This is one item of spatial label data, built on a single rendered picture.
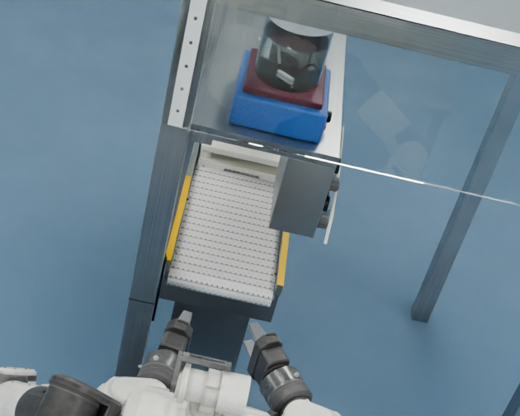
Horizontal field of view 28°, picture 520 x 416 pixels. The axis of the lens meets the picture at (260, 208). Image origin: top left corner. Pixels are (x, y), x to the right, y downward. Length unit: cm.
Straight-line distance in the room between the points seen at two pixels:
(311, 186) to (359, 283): 176
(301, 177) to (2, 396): 79
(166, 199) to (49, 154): 206
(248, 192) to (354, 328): 116
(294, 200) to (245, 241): 37
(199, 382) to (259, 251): 99
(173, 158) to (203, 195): 56
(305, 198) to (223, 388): 74
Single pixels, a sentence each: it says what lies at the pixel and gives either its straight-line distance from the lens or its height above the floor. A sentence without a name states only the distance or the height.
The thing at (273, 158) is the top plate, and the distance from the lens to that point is 278.
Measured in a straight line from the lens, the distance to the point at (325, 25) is 196.
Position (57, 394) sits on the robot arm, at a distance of 170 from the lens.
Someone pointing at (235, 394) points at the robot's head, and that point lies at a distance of 162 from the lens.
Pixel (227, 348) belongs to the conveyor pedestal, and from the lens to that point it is 278.
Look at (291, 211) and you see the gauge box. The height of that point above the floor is 116.
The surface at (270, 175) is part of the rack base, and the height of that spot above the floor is 91.
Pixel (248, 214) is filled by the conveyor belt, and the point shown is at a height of 89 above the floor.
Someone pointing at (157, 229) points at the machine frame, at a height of 108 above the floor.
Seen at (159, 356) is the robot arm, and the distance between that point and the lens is 210.
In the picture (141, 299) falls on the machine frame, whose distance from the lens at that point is 242.
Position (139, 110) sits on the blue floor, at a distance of 458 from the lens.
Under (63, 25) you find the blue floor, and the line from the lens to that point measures 512.
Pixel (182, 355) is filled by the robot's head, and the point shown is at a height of 136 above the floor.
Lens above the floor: 254
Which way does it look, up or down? 38 degrees down
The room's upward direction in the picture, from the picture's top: 15 degrees clockwise
